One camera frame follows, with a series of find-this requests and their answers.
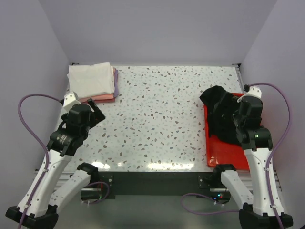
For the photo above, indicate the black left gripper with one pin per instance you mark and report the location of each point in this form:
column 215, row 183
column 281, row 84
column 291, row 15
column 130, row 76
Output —
column 96, row 116

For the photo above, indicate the black t shirt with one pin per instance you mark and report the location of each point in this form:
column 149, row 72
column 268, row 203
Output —
column 221, row 105

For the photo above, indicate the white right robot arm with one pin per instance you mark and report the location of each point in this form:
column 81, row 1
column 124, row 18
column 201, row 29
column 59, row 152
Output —
column 260, row 208

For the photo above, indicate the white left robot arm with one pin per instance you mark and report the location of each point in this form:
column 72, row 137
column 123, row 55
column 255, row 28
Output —
column 40, row 207

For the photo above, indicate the folded pink t shirt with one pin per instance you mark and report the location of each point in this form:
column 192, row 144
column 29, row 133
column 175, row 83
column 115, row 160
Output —
column 103, row 97

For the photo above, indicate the folded white t shirt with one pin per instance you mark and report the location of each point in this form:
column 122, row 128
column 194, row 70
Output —
column 91, row 80

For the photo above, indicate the folded purple t shirt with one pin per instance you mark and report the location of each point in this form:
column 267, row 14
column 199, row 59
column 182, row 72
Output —
column 116, row 91

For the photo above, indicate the red plastic tray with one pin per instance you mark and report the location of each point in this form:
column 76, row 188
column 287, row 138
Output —
column 220, row 153

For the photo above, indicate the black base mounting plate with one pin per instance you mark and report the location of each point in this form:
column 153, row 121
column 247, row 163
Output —
column 113, row 184

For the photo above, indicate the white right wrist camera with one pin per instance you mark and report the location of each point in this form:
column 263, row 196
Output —
column 253, row 91

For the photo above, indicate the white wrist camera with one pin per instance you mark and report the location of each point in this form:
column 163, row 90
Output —
column 253, row 91
column 70, row 99

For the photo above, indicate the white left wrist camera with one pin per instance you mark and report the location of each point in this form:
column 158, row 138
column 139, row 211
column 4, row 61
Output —
column 70, row 99

